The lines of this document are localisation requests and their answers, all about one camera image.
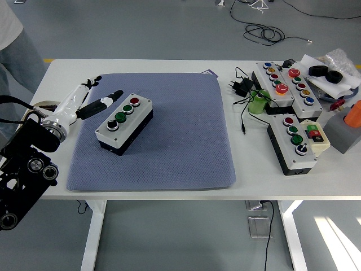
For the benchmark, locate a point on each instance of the five-button box, mushroom button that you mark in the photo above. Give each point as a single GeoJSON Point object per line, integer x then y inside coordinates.
{"type": "Point", "coordinates": [307, 110]}
{"type": "Point", "coordinates": [285, 98]}

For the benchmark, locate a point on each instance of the cream switch box, red green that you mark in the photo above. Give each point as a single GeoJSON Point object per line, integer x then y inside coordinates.
{"type": "Point", "coordinates": [321, 145]}

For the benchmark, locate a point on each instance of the metal floor socket plate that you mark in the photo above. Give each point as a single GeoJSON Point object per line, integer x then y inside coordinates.
{"type": "Point", "coordinates": [258, 227]}

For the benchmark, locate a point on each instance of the grey four-button control box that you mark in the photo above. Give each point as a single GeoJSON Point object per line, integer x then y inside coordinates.
{"type": "Point", "coordinates": [124, 125]}

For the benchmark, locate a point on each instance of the grey-blue textured mat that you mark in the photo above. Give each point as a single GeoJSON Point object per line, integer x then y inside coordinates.
{"type": "Point", "coordinates": [183, 141]}

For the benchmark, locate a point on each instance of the grey-blue round plate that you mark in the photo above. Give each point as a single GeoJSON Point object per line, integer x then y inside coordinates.
{"type": "Point", "coordinates": [327, 96]}

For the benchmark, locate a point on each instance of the four-button box with selector knob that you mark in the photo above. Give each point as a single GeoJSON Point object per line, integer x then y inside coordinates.
{"type": "Point", "coordinates": [303, 161]}

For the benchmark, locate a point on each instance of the clear bubble wrap bag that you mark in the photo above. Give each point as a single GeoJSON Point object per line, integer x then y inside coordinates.
{"type": "Point", "coordinates": [341, 60]}

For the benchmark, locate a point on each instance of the cream oval dish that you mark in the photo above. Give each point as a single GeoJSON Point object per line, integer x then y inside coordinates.
{"type": "Point", "coordinates": [42, 102]}

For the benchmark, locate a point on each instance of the red mushroom button head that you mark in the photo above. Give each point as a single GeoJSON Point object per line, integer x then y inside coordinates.
{"type": "Point", "coordinates": [337, 105]}

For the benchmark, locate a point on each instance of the grey block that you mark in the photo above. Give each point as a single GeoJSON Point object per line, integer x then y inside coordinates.
{"type": "Point", "coordinates": [338, 135]}

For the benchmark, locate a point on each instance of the white foam sheet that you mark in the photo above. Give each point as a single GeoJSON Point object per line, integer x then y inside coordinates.
{"type": "Point", "coordinates": [338, 89]}

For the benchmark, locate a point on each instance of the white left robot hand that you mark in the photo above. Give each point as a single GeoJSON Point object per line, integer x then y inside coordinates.
{"type": "Point", "coordinates": [69, 104]}

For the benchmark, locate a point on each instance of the dark brown small item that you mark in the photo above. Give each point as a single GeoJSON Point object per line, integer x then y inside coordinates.
{"type": "Point", "coordinates": [49, 107]}

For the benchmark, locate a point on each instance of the person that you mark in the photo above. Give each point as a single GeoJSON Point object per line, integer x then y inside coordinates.
{"type": "Point", "coordinates": [17, 56]}

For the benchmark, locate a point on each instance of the small black device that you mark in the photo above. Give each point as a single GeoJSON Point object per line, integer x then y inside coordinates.
{"type": "Point", "coordinates": [289, 62]}

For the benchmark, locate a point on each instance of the orange cylinder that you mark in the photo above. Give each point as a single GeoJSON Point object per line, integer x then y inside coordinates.
{"type": "Point", "coordinates": [354, 117]}

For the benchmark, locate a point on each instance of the purple card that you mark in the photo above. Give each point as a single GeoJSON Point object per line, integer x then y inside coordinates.
{"type": "Point", "coordinates": [213, 73]}

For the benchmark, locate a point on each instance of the black power adapter plug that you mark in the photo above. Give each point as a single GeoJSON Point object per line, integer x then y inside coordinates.
{"type": "Point", "coordinates": [244, 86]}

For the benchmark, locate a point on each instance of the white table leg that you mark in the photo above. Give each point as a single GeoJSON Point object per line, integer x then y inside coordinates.
{"type": "Point", "coordinates": [91, 240]}
{"type": "Point", "coordinates": [296, 248]}

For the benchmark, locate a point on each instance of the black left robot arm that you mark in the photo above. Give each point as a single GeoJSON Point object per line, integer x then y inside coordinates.
{"type": "Point", "coordinates": [28, 169]}

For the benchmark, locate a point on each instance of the metal stand foot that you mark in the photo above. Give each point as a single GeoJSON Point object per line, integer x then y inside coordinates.
{"type": "Point", "coordinates": [220, 2]}

